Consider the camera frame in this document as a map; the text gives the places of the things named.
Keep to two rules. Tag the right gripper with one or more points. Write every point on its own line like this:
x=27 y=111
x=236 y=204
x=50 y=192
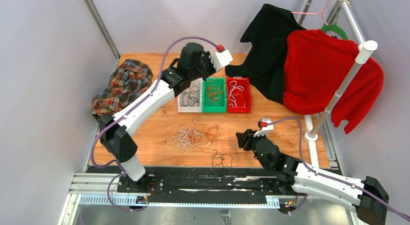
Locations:
x=245 y=139

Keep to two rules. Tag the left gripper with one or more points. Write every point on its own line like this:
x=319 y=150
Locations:
x=207 y=58

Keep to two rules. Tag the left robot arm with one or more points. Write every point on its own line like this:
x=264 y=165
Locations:
x=116 y=131

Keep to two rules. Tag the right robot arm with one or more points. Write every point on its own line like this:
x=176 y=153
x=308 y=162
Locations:
x=367 y=198

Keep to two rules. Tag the green plastic bin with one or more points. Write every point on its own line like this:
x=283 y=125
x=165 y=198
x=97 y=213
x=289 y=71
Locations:
x=214 y=95

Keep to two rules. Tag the white plastic bin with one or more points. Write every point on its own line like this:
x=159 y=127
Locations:
x=191 y=100

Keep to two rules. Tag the red plastic bin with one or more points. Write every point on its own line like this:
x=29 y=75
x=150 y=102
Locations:
x=239 y=98

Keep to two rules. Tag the black t-shirt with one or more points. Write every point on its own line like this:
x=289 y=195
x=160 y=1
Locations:
x=264 y=64

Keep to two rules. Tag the plaid flannel shirt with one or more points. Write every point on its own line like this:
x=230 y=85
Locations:
x=128 y=82

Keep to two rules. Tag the red sweater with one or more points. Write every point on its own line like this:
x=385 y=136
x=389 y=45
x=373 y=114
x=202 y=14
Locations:
x=315 y=66

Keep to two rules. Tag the green hanger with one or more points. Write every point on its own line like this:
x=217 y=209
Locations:
x=335 y=29

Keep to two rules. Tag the white clothes rack pole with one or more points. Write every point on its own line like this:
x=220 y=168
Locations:
x=366 y=49

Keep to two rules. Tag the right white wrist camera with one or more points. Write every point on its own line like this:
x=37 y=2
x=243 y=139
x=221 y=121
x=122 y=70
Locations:
x=265 y=127

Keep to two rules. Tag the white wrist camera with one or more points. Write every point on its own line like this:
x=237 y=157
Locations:
x=265 y=127
x=221 y=59

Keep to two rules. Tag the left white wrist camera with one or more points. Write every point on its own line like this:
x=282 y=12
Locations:
x=221 y=59

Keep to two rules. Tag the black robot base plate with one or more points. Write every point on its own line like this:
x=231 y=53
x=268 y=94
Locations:
x=219 y=185

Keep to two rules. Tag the aluminium frame rail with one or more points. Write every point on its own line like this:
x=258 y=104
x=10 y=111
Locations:
x=93 y=10

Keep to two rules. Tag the pink wire hanger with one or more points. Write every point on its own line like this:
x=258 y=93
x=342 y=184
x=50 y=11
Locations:
x=338 y=4

